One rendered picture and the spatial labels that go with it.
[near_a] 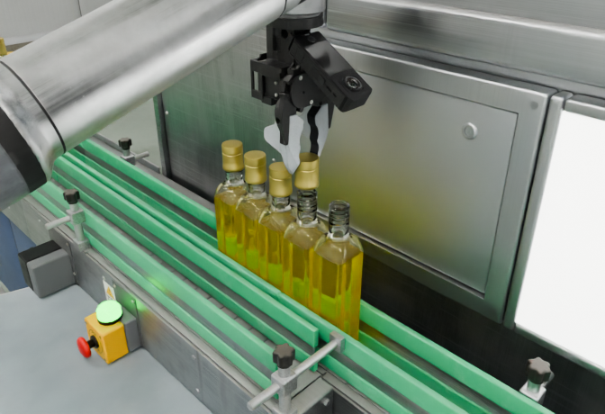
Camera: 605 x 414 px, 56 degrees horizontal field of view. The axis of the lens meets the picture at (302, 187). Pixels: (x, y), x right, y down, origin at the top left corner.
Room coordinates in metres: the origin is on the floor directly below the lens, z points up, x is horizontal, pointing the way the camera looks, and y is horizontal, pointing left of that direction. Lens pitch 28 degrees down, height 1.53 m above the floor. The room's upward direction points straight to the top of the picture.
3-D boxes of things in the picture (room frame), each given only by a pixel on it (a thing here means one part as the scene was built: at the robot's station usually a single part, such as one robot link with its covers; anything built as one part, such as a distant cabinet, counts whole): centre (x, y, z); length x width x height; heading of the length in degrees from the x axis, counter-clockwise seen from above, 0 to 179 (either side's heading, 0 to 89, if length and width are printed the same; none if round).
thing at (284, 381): (0.56, 0.01, 0.95); 0.17 x 0.03 x 0.12; 135
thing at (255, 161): (0.80, 0.07, 1.14); 0.04 x 0.04 x 0.04
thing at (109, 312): (0.82, 0.36, 0.84); 0.04 x 0.04 x 0.03
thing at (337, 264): (0.68, -0.05, 0.99); 0.06 x 0.06 x 0.21; 45
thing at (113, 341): (0.82, 0.36, 0.79); 0.07 x 0.07 x 0.07; 45
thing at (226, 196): (0.85, 0.11, 0.99); 0.06 x 0.06 x 0.21; 44
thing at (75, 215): (0.95, 0.46, 0.94); 0.07 x 0.04 x 0.13; 135
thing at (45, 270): (1.01, 0.56, 0.79); 0.08 x 0.08 x 0.08; 45
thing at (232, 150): (0.85, 0.11, 1.14); 0.04 x 0.04 x 0.04
